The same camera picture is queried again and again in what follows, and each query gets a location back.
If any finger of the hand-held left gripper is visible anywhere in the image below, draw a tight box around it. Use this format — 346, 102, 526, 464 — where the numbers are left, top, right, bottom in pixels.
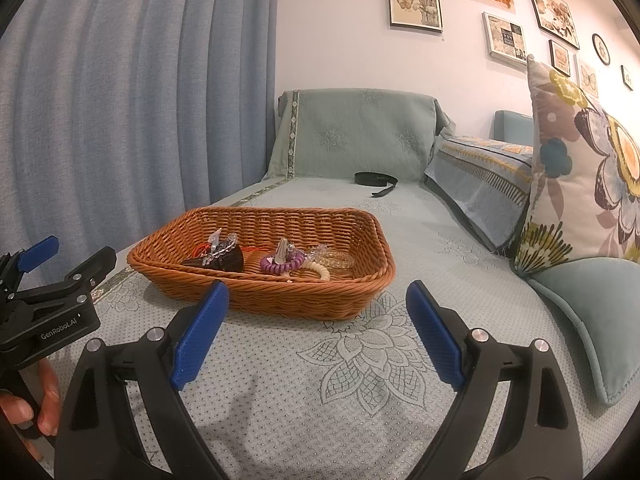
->
64, 246, 118, 289
10, 236, 59, 274

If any transparent plastic bracelet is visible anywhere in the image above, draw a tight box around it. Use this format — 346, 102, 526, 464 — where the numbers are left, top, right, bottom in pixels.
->
312, 244, 356, 270

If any striped blue cushion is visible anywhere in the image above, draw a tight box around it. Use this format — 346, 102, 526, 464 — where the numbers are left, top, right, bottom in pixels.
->
424, 135, 535, 261

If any teal sofa back cushion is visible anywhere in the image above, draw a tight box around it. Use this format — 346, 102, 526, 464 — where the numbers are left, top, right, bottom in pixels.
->
494, 109, 536, 147

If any grey-green sofa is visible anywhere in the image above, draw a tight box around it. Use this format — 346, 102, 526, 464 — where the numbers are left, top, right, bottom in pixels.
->
50, 89, 640, 480

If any purple coil hair tie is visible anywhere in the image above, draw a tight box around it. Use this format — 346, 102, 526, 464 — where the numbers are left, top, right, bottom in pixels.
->
260, 251, 306, 276

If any black strap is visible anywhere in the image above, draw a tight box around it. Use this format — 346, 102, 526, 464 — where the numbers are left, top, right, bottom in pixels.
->
354, 171, 400, 199

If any clear crystal bead bracelet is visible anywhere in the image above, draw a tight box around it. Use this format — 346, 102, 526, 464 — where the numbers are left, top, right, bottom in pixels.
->
205, 228, 242, 261

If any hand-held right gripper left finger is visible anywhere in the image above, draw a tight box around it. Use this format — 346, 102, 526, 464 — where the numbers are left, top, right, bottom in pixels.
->
54, 281, 230, 480

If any dark brown bead bracelet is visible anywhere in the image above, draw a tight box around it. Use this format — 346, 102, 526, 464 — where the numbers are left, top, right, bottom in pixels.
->
181, 247, 247, 274

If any pale butterfly picture frame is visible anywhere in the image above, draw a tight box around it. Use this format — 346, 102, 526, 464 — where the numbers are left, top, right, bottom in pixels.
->
577, 60, 601, 101

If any cream spiral hair tie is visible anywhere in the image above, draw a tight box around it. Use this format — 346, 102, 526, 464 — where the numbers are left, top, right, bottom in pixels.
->
292, 259, 332, 282

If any blue curtain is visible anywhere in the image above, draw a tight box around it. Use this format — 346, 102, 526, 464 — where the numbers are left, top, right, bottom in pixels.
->
0, 0, 281, 272

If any plain teal cushion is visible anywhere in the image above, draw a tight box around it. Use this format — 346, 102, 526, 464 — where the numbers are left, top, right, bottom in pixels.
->
527, 259, 640, 409

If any black flower picture frame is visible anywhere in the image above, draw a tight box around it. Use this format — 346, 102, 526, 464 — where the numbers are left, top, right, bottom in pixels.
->
524, 0, 581, 50

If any small butterfly picture frame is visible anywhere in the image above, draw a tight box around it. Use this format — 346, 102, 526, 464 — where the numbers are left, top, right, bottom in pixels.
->
548, 39, 573, 77

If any white patchwork picture frame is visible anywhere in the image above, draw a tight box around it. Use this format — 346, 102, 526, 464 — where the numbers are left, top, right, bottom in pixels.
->
482, 11, 529, 65

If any brown woven basket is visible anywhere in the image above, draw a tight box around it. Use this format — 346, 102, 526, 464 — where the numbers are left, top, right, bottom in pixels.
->
126, 205, 396, 322

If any floral pillow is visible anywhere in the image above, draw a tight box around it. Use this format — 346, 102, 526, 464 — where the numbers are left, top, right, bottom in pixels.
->
515, 54, 640, 281

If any person's left hand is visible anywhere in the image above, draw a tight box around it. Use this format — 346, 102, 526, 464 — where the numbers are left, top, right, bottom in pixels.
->
0, 360, 64, 465

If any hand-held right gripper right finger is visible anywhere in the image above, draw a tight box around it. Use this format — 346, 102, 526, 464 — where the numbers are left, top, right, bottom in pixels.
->
406, 280, 584, 480

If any round black picture frame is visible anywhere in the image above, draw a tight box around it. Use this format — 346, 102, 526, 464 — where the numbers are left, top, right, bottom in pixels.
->
592, 33, 612, 66

